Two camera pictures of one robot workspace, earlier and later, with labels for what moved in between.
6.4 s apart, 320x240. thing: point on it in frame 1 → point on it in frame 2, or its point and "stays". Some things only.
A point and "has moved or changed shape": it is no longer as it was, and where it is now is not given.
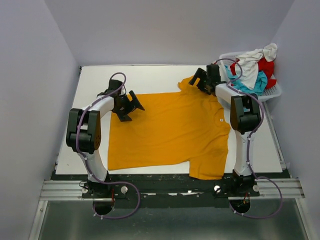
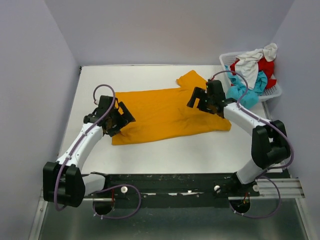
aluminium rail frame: [63, 214] stays
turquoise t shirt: [258, 88] stays
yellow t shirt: [189, 126] has moved or changed shape
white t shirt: [247, 64] stays
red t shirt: [264, 65] stays
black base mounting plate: [170, 191] stays
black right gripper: [200, 74] → [198, 92]
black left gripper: [123, 115] → [124, 118]
